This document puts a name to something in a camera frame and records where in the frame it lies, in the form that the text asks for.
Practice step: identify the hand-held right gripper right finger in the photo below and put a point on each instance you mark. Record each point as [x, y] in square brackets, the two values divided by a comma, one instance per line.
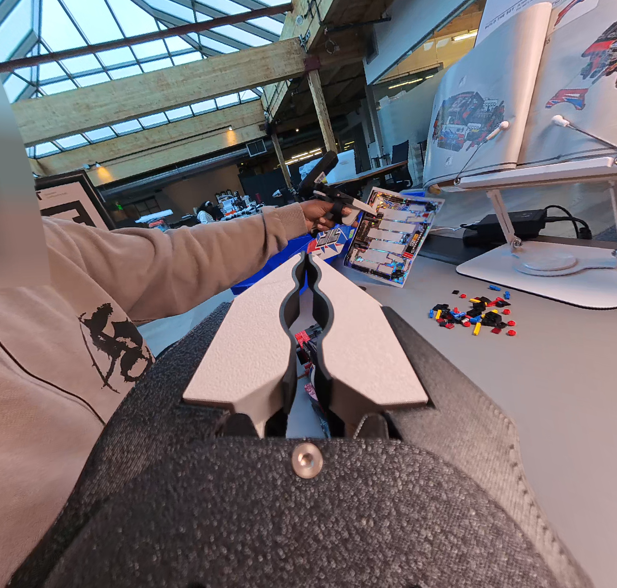
[376, 356]

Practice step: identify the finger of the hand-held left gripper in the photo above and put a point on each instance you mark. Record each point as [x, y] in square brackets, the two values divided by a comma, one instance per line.
[361, 207]

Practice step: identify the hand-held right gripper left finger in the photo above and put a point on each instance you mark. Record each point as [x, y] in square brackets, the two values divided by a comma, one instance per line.
[241, 351]

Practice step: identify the lego sticker sheet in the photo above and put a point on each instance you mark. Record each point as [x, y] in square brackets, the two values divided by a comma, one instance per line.
[390, 241]

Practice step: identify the lego race car model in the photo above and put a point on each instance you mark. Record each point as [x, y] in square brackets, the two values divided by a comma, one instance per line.
[308, 351]

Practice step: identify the person's left forearm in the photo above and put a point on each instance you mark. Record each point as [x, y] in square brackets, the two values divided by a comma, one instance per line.
[217, 255]

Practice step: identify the pile of small lego pieces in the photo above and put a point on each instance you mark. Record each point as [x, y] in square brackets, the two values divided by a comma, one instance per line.
[475, 313]

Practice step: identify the lego instruction booklet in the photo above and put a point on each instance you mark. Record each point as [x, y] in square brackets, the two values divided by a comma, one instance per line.
[482, 91]

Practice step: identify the person's left hand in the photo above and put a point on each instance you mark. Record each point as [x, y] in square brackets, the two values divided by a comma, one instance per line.
[315, 216]

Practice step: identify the white storage box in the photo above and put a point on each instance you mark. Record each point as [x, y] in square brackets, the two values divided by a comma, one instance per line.
[344, 160]

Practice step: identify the wooden work table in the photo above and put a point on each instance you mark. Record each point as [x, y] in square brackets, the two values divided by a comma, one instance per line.
[371, 173]

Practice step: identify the black office chair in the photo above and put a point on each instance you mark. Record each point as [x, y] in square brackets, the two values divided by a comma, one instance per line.
[400, 163]

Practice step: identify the blue bin with tag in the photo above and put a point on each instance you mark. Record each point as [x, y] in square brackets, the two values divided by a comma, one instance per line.
[260, 269]

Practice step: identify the black power adapter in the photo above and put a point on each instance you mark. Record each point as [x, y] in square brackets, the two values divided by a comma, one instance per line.
[506, 224]

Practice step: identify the white book stand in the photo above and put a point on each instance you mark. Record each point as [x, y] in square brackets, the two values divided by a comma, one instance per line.
[535, 260]

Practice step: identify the person's torso in beige hoodie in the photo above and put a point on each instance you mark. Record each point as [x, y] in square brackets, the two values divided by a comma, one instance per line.
[48, 380]

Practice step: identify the framed marker sign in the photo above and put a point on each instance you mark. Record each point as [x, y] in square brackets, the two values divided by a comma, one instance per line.
[72, 202]

